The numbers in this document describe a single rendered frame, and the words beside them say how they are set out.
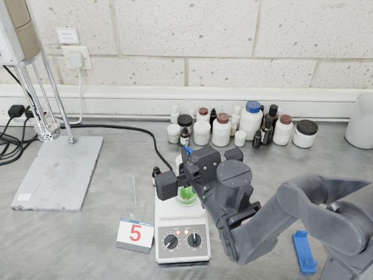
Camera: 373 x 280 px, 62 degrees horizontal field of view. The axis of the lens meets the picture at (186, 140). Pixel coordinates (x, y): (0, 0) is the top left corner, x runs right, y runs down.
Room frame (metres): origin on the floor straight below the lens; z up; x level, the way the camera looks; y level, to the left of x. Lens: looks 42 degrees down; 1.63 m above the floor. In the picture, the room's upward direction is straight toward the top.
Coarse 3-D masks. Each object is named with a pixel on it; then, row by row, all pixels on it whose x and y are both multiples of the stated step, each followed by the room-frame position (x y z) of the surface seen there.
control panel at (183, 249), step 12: (168, 228) 0.41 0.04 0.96; (180, 228) 0.41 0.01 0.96; (192, 228) 0.41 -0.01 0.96; (204, 228) 0.41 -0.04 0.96; (180, 240) 0.39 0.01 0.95; (204, 240) 0.39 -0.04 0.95; (168, 252) 0.36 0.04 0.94; (180, 252) 0.36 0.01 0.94; (192, 252) 0.36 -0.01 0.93; (204, 252) 0.36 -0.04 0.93
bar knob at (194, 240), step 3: (192, 234) 0.39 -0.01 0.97; (195, 234) 0.39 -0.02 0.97; (189, 237) 0.39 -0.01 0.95; (192, 237) 0.39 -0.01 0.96; (195, 237) 0.39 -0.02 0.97; (198, 237) 0.39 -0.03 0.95; (189, 240) 0.39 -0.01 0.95; (192, 240) 0.39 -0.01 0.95; (195, 240) 0.38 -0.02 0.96; (198, 240) 0.39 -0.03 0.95; (189, 243) 0.38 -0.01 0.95; (192, 243) 0.38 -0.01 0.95; (195, 243) 0.37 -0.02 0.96; (198, 243) 0.38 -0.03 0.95; (192, 246) 0.37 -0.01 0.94; (195, 246) 0.37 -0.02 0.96
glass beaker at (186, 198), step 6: (180, 192) 0.45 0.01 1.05; (186, 192) 0.45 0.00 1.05; (192, 192) 0.46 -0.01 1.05; (174, 198) 0.47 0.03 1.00; (180, 198) 0.45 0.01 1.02; (186, 198) 0.45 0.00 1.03; (192, 198) 0.46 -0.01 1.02; (180, 204) 0.45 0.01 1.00; (186, 204) 0.45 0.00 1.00; (192, 204) 0.46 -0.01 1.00
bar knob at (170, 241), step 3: (171, 234) 0.40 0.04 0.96; (165, 237) 0.39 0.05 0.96; (168, 237) 0.39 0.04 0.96; (171, 237) 0.39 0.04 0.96; (174, 237) 0.38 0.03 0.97; (165, 240) 0.39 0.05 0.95; (168, 240) 0.39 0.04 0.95; (171, 240) 0.38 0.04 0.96; (174, 240) 0.38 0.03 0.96; (177, 240) 0.39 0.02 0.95; (165, 243) 0.38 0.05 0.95; (168, 243) 0.37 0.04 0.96; (171, 243) 0.37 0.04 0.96; (174, 243) 0.38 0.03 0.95; (165, 246) 0.37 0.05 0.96; (168, 246) 0.37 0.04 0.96; (171, 246) 0.37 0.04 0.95; (174, 246) 0.37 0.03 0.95
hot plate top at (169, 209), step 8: (160, 200) 0.48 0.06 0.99; (168, 200) 0.48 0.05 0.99; (160, 208) 0.45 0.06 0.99; (168, 208) 0.45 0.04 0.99; (176, 208) 0.45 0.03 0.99; (184, 208) 0.45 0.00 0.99; (192, 208) 0.45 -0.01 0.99; (200, 208) 0.45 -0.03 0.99; (160, 216) 0.43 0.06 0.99; (168, 216) 0.43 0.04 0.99; (176, 216) 0.43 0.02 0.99; (184, 216) 0.43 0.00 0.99; (192, 216) 0.43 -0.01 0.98; (200, 216) 0.43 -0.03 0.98
